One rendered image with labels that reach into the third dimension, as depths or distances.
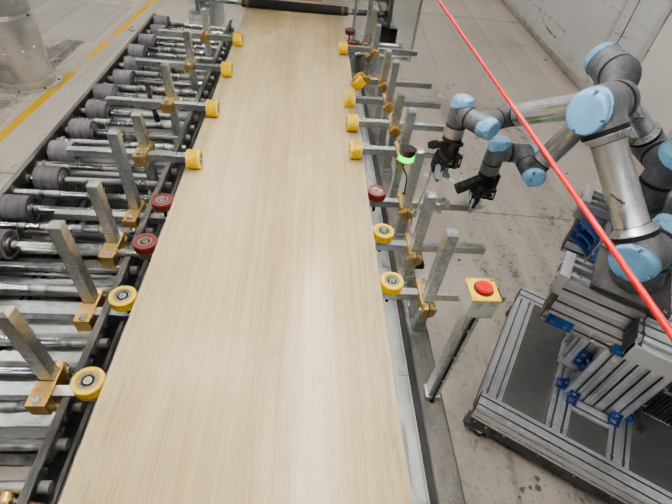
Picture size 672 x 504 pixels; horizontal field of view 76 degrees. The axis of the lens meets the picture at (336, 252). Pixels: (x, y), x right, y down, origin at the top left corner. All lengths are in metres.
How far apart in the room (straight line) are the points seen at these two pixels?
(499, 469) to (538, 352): 0.59
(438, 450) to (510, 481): 0.89
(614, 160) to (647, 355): 0.60
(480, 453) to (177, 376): 1.48
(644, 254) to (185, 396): 1.24
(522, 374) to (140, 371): 1.68
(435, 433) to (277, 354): 0.54
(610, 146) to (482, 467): 1.47
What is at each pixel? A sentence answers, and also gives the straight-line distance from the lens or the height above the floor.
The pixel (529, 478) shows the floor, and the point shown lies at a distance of 2.32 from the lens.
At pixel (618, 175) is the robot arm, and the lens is 1.37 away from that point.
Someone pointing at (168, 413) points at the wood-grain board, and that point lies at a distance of 1.21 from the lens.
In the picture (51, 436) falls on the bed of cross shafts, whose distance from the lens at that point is 1.35.
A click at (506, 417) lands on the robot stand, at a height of 0.23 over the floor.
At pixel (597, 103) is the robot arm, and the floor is 1.53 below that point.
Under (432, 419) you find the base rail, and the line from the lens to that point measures 1.45.
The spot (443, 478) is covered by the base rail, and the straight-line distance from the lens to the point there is 1.40.
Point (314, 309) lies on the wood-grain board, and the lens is 1.35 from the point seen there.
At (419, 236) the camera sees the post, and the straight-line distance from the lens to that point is 1.60.
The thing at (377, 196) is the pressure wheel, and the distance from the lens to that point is 1.80.
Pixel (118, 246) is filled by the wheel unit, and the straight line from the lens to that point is 1.68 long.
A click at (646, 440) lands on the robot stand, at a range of 2.43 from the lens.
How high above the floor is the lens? 1.97
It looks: 44 degrees down
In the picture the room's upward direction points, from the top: 7 degrees clockwise
